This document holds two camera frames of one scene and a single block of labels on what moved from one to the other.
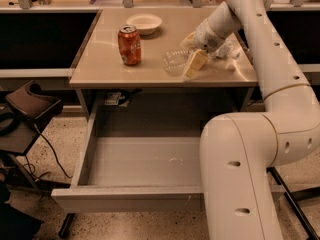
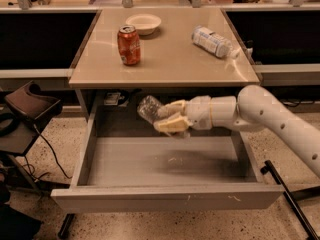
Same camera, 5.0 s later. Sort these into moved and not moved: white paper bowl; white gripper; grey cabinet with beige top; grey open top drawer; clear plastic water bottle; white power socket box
Moved: clear plastic water bottle; white gripper
Not moved: white paper bowl; white power socket box; grey cabinet with beige top; grey open top drawer
